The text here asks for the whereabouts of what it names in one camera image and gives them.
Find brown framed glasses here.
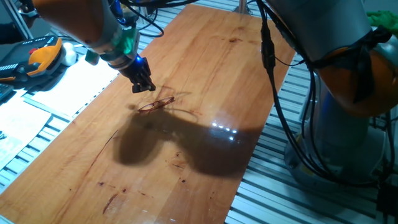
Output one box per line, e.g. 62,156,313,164
137,96,175,113

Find black keyboard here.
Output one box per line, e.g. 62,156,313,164
0,83,15,102

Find person's hand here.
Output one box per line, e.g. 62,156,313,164
19,3,39,29

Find white computer mouse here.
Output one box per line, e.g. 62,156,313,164
61,42,78,67

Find white paper sheet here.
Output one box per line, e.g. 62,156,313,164
30,55,121,118
0,96,52,170

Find orange-brown wooden board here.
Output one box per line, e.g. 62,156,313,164
0,3,296,224

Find slim aluminium frame post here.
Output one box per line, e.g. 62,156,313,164
233,0,252,15

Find upright aluminium frame post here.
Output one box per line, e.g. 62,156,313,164
2,0,34,40

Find green cloth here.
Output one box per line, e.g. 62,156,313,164
366,10,398,35

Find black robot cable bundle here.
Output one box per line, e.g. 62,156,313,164
119,0,398,189

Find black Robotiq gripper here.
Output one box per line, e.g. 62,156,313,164
119,55,157,94

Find orange black teach pendant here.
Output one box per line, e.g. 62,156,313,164
0,35,65,83

